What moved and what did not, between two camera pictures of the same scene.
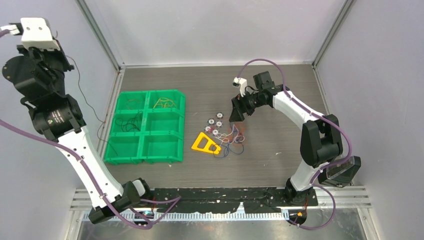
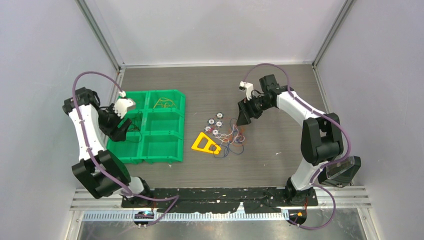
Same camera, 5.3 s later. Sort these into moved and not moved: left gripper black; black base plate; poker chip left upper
Moved: left gripper black
Not moved: black base plate; poker chip left upper
